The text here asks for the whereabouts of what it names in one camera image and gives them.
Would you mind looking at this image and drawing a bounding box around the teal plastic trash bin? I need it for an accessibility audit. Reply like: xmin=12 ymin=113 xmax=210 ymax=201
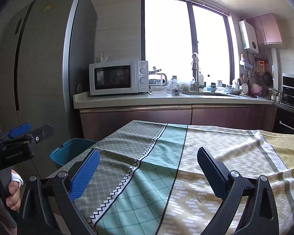
xmin=49 ymin=138 xmax=96 ymax=169

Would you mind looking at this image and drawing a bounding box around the chrome kitchen faucet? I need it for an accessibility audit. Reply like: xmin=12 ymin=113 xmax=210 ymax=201
xmin=192 ymin=52 xmax=200 ymax=92

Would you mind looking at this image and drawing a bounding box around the person's left hand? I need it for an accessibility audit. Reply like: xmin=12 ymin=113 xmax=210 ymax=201
xmin=6 ymin=169 xmax=24 ymax=211

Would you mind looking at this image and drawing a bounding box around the patterned tablecloth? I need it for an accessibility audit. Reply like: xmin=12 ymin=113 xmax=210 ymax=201
xmin=46 ymin=119 xmax=294 ymax=235

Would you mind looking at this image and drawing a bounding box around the black built-in oven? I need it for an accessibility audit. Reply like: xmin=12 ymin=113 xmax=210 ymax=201
xmin=273 ymin=73 xmax=294 ymax=134

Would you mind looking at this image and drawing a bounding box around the pink pot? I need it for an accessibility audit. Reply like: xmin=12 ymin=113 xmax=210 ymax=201
xmin=249 ymin=84 xmax=262 ymax=96

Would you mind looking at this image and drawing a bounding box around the grey refrigerator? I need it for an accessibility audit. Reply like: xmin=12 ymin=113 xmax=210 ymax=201
xmin=0 ymin=0 xmax=98 ymax=177

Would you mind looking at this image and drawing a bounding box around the white microwave oven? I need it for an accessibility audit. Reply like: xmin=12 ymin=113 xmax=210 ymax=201
xmin=89 ymin=59 xmax=149 ymax=96

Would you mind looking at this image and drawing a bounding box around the black hanging frying pan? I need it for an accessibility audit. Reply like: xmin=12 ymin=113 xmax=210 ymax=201
xmin=263 ymin=72 xmax=273 ymax=87

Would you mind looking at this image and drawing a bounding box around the glass kettle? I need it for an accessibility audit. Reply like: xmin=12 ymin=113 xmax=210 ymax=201
xmin=149 ymin=66 xmax=168 ymax=87

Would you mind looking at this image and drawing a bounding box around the white wall water heater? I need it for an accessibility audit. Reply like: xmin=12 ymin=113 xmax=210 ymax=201
xmin=238 ymin=20 xmax=259 ymax=54

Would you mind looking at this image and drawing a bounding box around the pink wall cabinet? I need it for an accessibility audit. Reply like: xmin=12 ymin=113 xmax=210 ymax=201
xmin=247 ymin=13 xmax=283 ymax=46

